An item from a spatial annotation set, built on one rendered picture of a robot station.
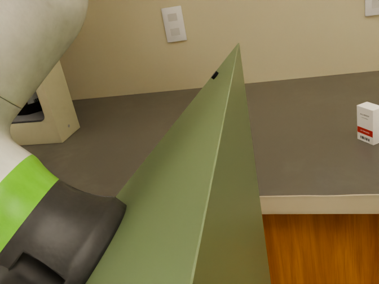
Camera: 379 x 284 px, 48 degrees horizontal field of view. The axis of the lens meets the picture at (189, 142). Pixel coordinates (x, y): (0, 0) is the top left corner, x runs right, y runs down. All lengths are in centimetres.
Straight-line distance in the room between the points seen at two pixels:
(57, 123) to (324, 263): 80
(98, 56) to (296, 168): 96
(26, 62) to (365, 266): 76
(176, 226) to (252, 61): 130
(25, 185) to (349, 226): 66
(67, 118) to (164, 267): 117
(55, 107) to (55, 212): 94
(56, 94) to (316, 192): 79
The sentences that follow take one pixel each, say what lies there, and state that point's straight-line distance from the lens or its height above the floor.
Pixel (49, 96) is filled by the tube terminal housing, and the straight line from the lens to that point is 125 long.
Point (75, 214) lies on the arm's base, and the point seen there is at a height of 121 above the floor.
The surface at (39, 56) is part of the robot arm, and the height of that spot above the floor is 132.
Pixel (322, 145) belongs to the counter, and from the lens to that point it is 98.
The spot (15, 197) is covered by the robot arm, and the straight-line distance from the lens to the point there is 34.
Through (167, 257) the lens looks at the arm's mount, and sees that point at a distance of 17.
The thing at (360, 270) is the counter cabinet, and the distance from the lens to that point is 94.
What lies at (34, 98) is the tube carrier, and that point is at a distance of 137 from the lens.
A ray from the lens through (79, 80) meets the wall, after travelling 170.
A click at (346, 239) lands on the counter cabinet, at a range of 89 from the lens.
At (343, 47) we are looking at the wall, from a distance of 145.
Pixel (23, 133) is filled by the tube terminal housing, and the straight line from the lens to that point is 134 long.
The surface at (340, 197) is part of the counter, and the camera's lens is 80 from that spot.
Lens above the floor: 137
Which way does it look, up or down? 24 degrees down
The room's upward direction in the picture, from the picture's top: 11 degrees counter-clockwise
